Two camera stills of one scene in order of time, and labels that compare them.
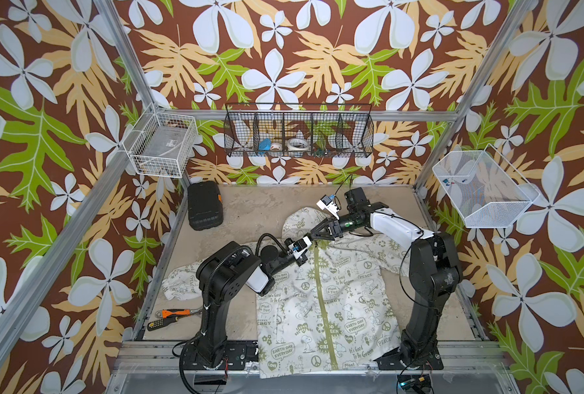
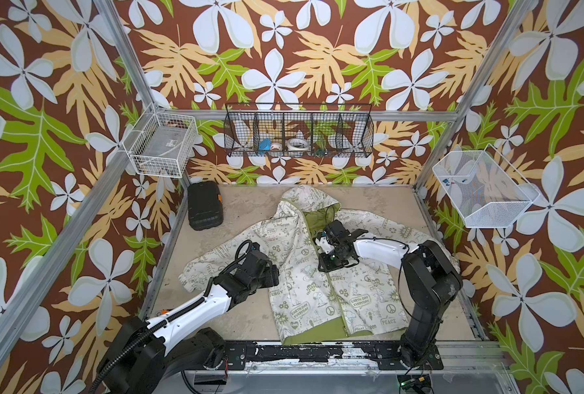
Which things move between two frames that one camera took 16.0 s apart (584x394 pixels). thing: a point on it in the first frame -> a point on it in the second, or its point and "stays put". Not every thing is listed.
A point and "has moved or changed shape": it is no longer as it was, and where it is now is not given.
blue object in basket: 264,144 stays put
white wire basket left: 161,142 stays put
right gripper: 333,228 -> 324,265
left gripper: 299,262 -> 272,275
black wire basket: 298,130 stays put
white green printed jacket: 338,308 has moved or changed shape
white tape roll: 298,144 stays put
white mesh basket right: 488,191 stays put
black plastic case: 204,204 stays put
